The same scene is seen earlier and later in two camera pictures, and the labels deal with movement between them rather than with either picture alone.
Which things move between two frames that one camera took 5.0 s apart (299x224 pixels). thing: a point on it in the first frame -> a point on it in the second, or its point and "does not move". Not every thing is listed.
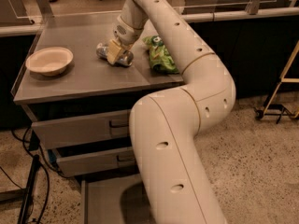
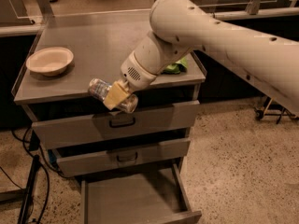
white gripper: x=127 y=34 -> x=135 y=76
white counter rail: x=252 y=14 does not move
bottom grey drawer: x=118 y=200 does not move
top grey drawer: x=81 y=130 does not move
